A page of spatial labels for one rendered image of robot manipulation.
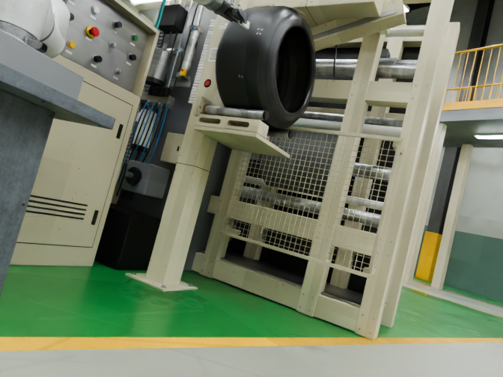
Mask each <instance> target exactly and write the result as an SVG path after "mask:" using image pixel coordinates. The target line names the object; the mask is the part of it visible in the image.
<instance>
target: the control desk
mask: <svg viewBox="0 0 503 377"><path fill-rule="evenodd" d="M66 6H67V8H68V10H69V12H70V21H69V24H68V28H67V35H66V38H65V47H64V49H63V51H62V52H61V54H59V55H58V56H57V57H55V58H52V59H53V60H55V61H57V62H58V63H59V64H62V65H64V66H65V67H67V68H69V69H70V70H72V71H73V72H75V73H78V74H79V75H81V76H83V77H84V78H83V82H82V86H81V90H80V92H79V97H78V99H77V100H78V101H80V102H83V103H84V104H86V105H89V106H90V107H92V108H95V109H96V110H98V111H101V112H102V113H104V114H107V115H109V116H111V117H113V118H115V124H114V126H113V129H105V128H101V127H96V126H89V125H85V124H81V123H74V122H70V121H65V120H59V119H53V122H52V126H51V129H50V132H49V136H48V139H47V142H46V146H45V149H44V151H43V156H42V159H41V162H40V166H39V169H38V172H37V176H36V179H35V181H34V186H33V189H32V191H31V196H30V198H29V202H28V205H27V209H26V211H25V216H24V219H23V221H22V226H21V228H20V232H19V235H18V238H17V241H16V245H15V248H14V251H13V256H12V258H11V261H10V265H11V266H93V264H94V259H95V256H96V253H97V249H98V245H99V243H100V238H101V235H102V232H103V228H104V224H105V222H106V217H107V214H108V211H109V207H110V203H111V201H112V196H113V193H114V190H115V186H116V182H117V180H118V175H119V172H120V169H121V165H122V161H123V159H124V154H125V151H126V146H127V144H128V140H129V136H130V133H131V130H132V125H133V123H134V119H135V115H136V112H137V109H138V104H139V101H140V97H141V95H142V92H143V89H144V84H145V81H146V78H147V74H148V70H149V68H150V63H151V60H152V57H153V53H154V49H155V47H156V42H157V39H158V36H159V31H158V30H157V29H156V28H154V27H153V26H152V25H151V24H150V23H149V22H147V21H146V20H145V19H143V18H142V17H140V16H139V15H138V14H137V13H136V12H135V11H133V10H132V9H130V8H129V7H128V6H126V5H125V4H124V3H123V2H122V1H120V0H68V1H67V4H66Z"/></svg>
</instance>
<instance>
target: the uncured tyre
mask: <svg viewBox="0 0 503 377"><path fill-rule="evenodd" d="M244 12H245V14H246V19H247V20H248V21H249V22H250V26H249V29H245V28H244V27H242V26H241V25H240V24H239V23H238V22H235V21H233V22H231V21H230V22H229V23H228V25H227V27H226V29H225V31H224V33H223V35H222V37H221V39H220V41H219V46H218V49H217V53H216V84H217V88H218V91H219V96H220V98H221V100H222V102H223V104H224V106H225V107H231V108H248V109H257V110H266V111H268V112H269V118H268V120H262V122H264V123H265V124H266V125H267V126H268V127H269V129H276V130H279V129H286V128H288V127H290V126H292V125H293V124H294V123H295V122H296V121H297V120H298V119H299V118H300V117H301V116H302V115H303V114H304V112H305V110H306V108H307V107H308V104H309V102H310V99H311V95H312V92H313V89H314V81H315V74H316V52H315V45H314V38H313V35H312V33H311V29H310V27H309V25H308V23H307V22H306V21H305V20H304V18H303V17H302V16H301V15H300V14H299V12H298V11H296V10H294V9H293V8H291V7H286V6H272V7H253V8H248V9H245V10H244ZM232 23H238V24H232ZM257 28H264V30H263V33H262V35H261V36H258V35H255V33H256V30H257ZM238 73H243V79H238Z"/></svg>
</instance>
